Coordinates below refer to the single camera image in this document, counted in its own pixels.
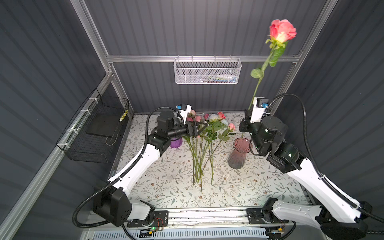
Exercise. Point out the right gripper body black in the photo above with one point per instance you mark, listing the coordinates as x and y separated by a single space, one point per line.
245 126

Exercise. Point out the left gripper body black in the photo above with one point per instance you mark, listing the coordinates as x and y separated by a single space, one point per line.
179 130

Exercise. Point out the light pink rose stem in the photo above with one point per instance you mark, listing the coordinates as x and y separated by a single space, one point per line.
231 126

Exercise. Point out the pink glass vase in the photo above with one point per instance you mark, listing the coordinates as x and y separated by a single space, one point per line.
237 158

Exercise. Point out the white spray rose stem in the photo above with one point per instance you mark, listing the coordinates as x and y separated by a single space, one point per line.
214 130

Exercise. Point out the red pink rose stem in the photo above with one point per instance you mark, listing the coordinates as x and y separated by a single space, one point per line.
218 130

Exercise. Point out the deep pink rose stem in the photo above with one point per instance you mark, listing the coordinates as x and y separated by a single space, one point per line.
281 32

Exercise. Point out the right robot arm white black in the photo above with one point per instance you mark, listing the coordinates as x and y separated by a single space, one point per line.
337 214

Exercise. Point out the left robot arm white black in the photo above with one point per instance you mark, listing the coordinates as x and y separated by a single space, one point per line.
113 204

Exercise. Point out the blue purple glass vase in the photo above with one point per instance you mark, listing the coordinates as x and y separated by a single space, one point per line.
176 143

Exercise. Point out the small pink spray roses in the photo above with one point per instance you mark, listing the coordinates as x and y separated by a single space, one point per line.
195 146

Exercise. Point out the yellow tube in basket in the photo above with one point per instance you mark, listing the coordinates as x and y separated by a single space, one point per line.
123 115

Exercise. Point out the floral patterned table mat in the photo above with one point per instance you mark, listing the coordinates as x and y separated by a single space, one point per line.
168 182

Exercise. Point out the tubes in white basket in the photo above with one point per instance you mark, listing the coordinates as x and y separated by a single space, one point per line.
229 79

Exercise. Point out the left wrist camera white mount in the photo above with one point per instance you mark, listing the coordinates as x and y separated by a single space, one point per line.
184 110

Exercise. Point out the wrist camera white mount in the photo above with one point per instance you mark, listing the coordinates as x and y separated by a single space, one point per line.
259 106
184 110

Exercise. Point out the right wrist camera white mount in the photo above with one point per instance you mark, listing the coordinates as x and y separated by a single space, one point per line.
259 106

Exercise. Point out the white wire mesh basket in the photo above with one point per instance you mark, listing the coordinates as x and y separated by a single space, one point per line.
190 71

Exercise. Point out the black wire basket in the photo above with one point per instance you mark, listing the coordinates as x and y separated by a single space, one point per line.
97 131

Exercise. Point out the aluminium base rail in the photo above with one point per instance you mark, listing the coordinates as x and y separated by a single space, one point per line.
230 223

